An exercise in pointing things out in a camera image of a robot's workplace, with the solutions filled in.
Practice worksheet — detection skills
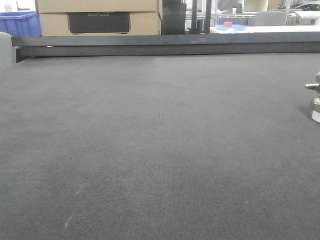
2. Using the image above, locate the black conveyor side rail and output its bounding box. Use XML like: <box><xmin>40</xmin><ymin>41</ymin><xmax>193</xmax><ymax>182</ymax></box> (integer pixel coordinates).
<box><xmin>11</xmin><ymin>32</ymin><xmax>320</xmax><ymax>58</ymax></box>

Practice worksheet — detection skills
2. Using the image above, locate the small blue tray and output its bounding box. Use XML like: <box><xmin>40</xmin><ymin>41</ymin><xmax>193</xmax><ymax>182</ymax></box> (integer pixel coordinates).
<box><xmin>215</xmin><ymin>24</ymin><xmax>246</xmax><ymax>31</ymax></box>

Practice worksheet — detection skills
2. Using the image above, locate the dark grey conveyor belt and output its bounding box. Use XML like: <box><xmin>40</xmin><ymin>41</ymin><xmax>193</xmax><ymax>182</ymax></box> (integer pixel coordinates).
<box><xmin>0</xmin><ymin>53</ymin><xmax>320</xmax><ymax>240</ymax></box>

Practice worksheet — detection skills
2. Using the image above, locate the silver metal valve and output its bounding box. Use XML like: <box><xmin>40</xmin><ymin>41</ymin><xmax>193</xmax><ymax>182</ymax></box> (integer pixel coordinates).
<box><xmin>304</xmin><ymin>72</ymin><xmax>320</xmax><ymax>123</ymax></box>

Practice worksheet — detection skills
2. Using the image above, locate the pink small block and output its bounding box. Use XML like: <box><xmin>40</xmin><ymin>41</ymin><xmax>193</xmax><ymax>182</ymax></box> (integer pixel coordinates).
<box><xmin>223</xmin><ymin>21</ymin><xmax>233</xmax><ymax>28</ymax></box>

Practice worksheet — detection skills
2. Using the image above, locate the white background table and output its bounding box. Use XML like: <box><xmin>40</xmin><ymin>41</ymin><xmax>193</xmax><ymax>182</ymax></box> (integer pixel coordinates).
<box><xmin>210</xmin><ymin>25</ymin><xmax>320</xmax><ymax>34</ymax></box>

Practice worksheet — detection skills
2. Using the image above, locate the black equipment stand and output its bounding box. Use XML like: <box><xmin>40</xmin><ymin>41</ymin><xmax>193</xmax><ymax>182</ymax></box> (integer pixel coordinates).
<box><xmin>160</xmin><ymin>0</ymin><xmax>213</xmax><ymax>35</ymax></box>

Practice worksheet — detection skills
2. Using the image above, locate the blue plastic crate background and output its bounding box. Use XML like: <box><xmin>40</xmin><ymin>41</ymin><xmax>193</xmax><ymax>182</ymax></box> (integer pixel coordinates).
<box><xmin>0</xmin><ymin>11</ymin><xmax>42</xmax><ymax>37</ymax></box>

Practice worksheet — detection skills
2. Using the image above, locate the large cardboard box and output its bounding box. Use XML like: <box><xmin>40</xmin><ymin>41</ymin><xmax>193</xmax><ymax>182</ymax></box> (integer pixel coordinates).
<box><xmin>36</xmin><ymin>0</ymin><xmax>163</xmax><ymax>37</ymax></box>

